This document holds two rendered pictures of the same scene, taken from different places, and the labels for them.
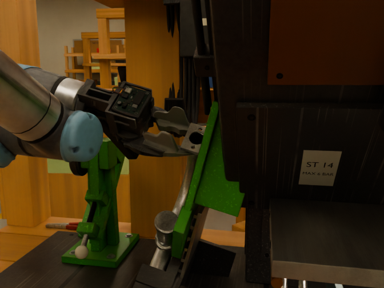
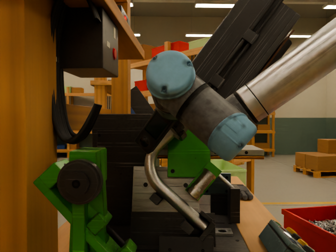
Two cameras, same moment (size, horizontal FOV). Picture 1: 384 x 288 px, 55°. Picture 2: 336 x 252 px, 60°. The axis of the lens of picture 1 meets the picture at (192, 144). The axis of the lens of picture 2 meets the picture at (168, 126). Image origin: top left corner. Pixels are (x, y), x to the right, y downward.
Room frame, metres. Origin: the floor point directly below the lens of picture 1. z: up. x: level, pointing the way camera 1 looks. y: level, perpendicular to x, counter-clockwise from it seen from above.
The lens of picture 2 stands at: (0.75, 0.76, 1.23)
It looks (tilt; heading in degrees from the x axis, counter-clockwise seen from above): 1 degrees down; 262
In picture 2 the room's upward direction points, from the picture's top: straight up
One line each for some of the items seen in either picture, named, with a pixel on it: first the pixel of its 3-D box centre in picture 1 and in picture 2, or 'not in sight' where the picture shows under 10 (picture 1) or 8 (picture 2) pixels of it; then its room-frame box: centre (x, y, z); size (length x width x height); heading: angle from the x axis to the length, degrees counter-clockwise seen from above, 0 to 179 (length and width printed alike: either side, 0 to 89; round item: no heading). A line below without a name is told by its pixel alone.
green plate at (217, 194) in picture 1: (223, 163); (188, 138); (0.57, -0.05, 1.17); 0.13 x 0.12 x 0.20; 79
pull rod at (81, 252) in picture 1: (84, 242); not in sight; (0.73, 0.23, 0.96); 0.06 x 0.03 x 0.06; 169
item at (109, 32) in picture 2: (222, 23); (90, 46); (0.84, -0.07, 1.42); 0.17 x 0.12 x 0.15; 79
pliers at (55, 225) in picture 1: (72, 226); not in sight; (1.00, 0.34, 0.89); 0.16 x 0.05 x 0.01; 87
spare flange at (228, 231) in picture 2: not in sight; (222, 231); (0.48, -0.03, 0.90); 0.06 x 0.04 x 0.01; 168
